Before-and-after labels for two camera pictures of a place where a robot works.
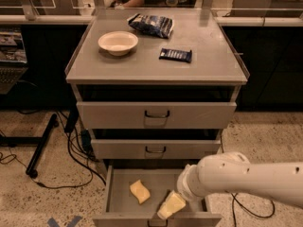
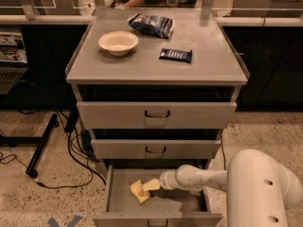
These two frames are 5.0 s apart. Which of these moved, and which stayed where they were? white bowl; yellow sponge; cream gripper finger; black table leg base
Moved: cream gripper finger
Stayed: yellow sponge; black table leg base; white bowl
